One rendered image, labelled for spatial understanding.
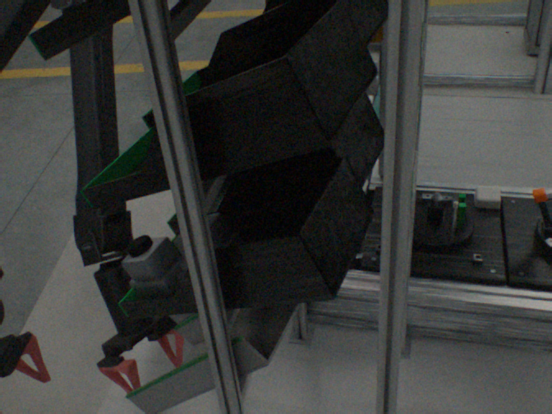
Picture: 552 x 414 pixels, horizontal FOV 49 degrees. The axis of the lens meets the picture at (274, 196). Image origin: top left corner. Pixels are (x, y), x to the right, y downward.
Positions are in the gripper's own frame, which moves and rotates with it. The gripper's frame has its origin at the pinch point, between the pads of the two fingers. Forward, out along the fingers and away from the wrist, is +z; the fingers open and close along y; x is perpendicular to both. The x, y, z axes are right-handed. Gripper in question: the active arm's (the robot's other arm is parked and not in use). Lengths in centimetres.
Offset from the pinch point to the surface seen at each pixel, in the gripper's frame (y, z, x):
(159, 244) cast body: -12.7, -24.1, -25.6
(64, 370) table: -1.6, -3.4, 20.7
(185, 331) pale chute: 0.4, -7.4, -9.5
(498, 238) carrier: 46, 2, -44
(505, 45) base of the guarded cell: 157, -25, -33
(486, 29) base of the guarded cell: 168, -32, -26
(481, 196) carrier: 53, -4, -41
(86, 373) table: -0.2, -1.9, 17.0
